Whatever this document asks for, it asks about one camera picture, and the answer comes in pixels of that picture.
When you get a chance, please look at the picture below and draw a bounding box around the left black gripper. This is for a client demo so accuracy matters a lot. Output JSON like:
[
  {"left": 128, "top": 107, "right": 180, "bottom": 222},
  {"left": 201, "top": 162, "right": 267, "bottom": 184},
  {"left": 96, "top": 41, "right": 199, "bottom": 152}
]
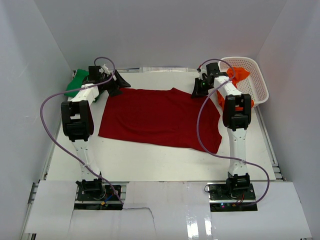
[{"left": 100, "top": 69, "right": 131, "bottom": 98}]

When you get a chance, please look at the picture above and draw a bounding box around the red t-shirt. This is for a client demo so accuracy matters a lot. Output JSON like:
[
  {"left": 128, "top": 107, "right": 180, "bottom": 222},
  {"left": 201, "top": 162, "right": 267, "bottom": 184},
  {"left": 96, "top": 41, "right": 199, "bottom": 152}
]
[{"left": 98, "top": 88, "right": 222, "bottom": 154}]

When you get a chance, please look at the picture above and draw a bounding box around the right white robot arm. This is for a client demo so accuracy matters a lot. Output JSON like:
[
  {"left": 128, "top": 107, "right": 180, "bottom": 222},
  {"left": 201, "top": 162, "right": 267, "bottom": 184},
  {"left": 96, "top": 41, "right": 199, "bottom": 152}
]
[{"left": 191, "top": 62, "right": 252, "bottom": 200}]

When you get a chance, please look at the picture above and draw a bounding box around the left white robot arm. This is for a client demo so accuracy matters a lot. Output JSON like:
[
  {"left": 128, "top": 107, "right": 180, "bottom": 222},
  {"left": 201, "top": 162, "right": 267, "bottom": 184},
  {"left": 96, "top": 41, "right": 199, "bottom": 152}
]
[{"left": 61, "top": 65, "right": 131, "bottom": 200}]

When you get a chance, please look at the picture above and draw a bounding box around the white paper sheet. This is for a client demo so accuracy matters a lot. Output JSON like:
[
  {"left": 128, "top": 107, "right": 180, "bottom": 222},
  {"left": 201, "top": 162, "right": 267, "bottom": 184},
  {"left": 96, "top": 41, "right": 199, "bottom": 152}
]
[{"left": 139, "top": 67, "right": 189, "bottom": 73}]

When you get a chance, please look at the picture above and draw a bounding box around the orange crumpled t-shirt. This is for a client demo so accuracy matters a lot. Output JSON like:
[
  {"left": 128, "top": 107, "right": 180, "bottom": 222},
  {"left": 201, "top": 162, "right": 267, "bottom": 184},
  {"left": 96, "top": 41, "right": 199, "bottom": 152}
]
[{"left": 217, "top": 67, "right": 255, "bottom": 111}]

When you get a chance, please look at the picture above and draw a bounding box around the green folded t-shirt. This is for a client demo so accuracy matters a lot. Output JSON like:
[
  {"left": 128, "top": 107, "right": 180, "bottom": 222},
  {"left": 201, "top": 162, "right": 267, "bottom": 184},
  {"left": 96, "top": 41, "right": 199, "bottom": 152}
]
[{"left": 65, "top": 69, "right": 100, "bottom": 105}]

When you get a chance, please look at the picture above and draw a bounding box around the white perforated plastic basket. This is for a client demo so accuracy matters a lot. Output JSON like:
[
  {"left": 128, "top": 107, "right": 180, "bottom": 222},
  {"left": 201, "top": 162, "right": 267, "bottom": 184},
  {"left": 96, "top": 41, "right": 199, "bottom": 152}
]
[{"left": 222, "top": 56, "right": 269, "bottom": 108}]

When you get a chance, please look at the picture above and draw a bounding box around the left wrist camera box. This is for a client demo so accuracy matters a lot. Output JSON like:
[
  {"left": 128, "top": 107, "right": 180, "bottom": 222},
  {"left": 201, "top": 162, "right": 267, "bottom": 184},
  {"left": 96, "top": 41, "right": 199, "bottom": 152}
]
[{"left": 100, "top": 64, "right": 111, "bottom": 76}]

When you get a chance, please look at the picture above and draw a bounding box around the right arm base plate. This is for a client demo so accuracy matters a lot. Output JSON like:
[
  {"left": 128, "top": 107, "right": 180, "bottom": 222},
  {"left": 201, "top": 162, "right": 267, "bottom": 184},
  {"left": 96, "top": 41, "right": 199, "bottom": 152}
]
[{"left": 204, "top": 183, "right": 258, "bottom": 213}]

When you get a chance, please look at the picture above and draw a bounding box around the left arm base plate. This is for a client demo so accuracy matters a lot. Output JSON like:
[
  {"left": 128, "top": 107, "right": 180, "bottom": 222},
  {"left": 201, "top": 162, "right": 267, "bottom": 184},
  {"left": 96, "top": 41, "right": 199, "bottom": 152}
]
[{"left": 74, "top": 185, "right": 123, "bottom": 211}]

